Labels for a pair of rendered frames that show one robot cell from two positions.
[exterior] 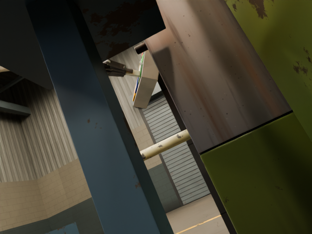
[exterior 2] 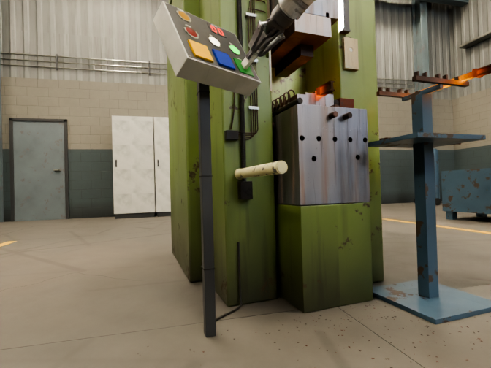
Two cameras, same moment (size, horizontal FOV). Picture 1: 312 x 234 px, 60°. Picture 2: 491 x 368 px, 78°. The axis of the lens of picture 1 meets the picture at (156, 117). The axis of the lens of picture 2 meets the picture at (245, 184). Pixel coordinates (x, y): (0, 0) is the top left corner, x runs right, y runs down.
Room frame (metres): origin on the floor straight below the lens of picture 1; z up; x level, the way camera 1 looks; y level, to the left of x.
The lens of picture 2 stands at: (1.73, 1.01, 0.55)
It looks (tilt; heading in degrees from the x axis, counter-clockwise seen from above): 1 degrees up; 244
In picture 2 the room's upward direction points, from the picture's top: 2 degrees counter-clockwise
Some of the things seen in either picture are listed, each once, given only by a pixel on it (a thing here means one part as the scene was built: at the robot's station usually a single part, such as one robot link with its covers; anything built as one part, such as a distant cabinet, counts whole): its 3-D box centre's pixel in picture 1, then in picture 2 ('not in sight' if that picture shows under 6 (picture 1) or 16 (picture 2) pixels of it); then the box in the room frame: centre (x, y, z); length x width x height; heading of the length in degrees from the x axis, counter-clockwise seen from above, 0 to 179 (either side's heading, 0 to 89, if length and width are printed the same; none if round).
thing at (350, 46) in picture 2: not in sight; (350, 54); (0.48, -0.23, 1.27); 0.09 x 0.02 x 0.17; 174
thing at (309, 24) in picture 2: not in sight; (291, 44); (0.78, -0.34, 1.32); 0.42 x 0.20 x 0.10; 84
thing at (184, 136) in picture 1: (184, 136); (257, 171); (1.15, -0.08, 0.62); 0.44 x 0.05 x 0.05; 84
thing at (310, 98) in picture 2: not in sight; (294, 111); (0.78, -0.34, 0.96); 0.42 x 0.20 x 0.09; 84
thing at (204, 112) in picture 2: (197, 155); (206, 192); (1.36, -0.11, 0.54); 0.04 x 0.04 x 1.08; 84
